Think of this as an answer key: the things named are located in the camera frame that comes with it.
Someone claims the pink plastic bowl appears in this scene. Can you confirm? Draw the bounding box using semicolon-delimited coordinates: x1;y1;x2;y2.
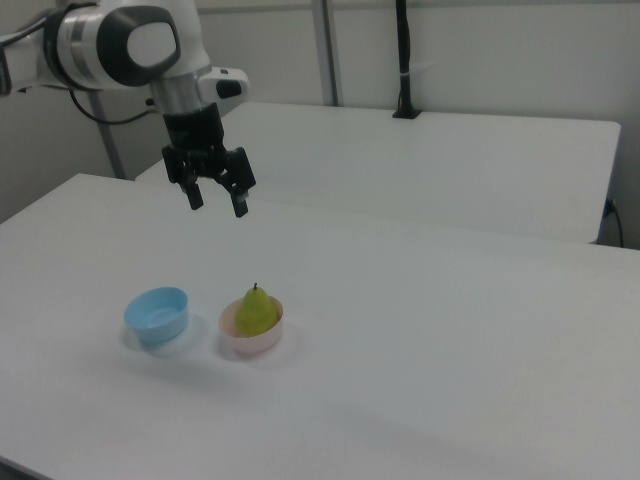
218;298;285;357

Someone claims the thin grey wall post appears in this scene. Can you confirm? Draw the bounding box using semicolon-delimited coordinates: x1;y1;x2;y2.
89;92;127;180

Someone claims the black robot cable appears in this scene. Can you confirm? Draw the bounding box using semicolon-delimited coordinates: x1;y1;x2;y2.
68;88;154;125

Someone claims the green pear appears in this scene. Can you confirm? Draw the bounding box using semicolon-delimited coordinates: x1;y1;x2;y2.
234;282;279;337

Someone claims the white side table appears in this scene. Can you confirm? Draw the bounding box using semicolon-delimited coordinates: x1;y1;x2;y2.
134;101;622;245

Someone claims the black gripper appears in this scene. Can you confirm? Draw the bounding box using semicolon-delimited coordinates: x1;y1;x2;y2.
161;103;258;218

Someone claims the blue plastic bowl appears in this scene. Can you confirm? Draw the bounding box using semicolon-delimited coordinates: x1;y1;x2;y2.
123;286;190;346

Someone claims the black power cable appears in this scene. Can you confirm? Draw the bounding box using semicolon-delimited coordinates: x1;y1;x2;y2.
604;198;626;249

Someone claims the black clamped pole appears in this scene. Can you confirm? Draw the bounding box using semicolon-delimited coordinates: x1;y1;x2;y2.
392;0;424;120

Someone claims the wide grey wall post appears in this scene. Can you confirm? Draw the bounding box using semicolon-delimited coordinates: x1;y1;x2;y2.
310;0;347;107

